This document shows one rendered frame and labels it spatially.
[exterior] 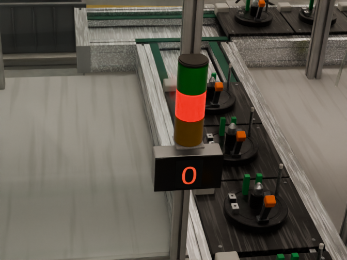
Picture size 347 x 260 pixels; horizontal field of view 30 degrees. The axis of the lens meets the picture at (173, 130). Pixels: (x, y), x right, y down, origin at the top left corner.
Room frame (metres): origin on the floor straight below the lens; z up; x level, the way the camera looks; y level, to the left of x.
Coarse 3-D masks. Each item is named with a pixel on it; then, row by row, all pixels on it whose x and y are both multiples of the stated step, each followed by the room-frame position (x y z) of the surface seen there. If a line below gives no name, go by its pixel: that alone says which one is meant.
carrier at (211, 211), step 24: (216, 192) 1.18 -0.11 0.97; (240, 192) 1.16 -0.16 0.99; (288, 192) 1.19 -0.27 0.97; (216, 216) 1.10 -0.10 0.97; (240, 216) 1.08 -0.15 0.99; (288, 216) 1.11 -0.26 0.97; (216, 240) 1.02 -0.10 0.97; (240, 240) 1.02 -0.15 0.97; (264, 240) 1.03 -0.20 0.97; (288, 240) 1.03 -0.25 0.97; (312, 240) 1.03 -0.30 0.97
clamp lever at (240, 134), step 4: (240, 128) 1.31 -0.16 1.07; (236, 132) 1.28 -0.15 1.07; (240, 132) 1.28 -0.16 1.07; (244, 132) 1.28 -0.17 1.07; (236, 136) 1.28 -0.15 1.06; (240, 136) 1.27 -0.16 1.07; (244, 136) 1.27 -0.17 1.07; (236, 140) 1.29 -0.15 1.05; (240, 140) 1.27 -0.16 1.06; (244, 140) 1.27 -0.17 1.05; (236, 144) 1.28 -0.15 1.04; (240, 144) 1.29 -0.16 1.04; (236, 148) 1.29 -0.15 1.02; (240, 148) 1.29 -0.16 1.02; (236, 152) 1.30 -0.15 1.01
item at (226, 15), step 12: (216, 12) 2.29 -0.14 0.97; (228, 12) 2.29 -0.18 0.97; (240, 12) 2.21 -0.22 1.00; (252, 12) 2.22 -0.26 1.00; (264, 12) 2.26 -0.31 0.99; (276, 12) 2.31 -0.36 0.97; (228, 24) 2.17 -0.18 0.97; (240, 24) 2.18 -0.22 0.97; (252, 24) 2.16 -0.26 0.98; (264, 24) 2.17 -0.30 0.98; (276, 24) 2.20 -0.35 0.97; (288, 24) 2.20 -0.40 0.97; (228, 36) 2.09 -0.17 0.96; (240, 36) 2.10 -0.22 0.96
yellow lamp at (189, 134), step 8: (176, 120) 0.94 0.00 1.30; (200, 120) 0.93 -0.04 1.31; (176, 128) 0.93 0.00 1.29; (184, 128) 0.92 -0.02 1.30; (192, 128) 0.92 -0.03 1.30; (200, 128) 0.93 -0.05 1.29; (176, 136) 0.93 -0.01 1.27; (184, 136) 0.92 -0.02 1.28; (192, 136) 0.92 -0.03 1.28; (200, 136) 0.93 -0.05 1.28; (184, 144) 0.92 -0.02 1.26; (192, 144) 0.92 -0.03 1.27
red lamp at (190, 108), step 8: (176, 96) 0.94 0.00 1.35; (184, 96) 0.92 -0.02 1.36; (192, 96) 0.92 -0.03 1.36; (200, 96) 0.93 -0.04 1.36; (176, 104) 0.94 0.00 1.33; (184, 104) 0.92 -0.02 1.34; (192, 104) 0.92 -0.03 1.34; (200, 104) 0.93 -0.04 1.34; (176, 112) 0.94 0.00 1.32; (184, 112) 0.92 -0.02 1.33; (192, 112) 0.92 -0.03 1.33; (200, 112) 0.93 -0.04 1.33; (184, 120) 0.92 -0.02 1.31; (192, 120) 0.92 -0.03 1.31
